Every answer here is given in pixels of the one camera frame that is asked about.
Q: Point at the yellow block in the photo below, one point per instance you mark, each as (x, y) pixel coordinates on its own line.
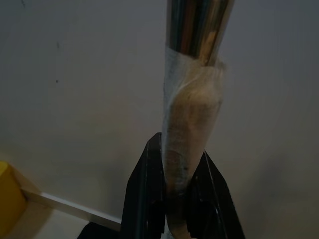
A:
(10, 199)

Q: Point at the white baseboard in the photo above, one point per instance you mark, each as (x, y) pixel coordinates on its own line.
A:
(74, 207)

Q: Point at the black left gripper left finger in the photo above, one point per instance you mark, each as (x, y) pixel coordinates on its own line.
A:
(144, 199)

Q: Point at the black floor mat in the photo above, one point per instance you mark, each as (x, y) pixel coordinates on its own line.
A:
(102, 232)

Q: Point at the silver gauze-wrapped broom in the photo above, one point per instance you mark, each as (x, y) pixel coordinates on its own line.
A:
(192, 104)

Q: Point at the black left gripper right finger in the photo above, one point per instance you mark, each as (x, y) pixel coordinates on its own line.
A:
(214, 211)

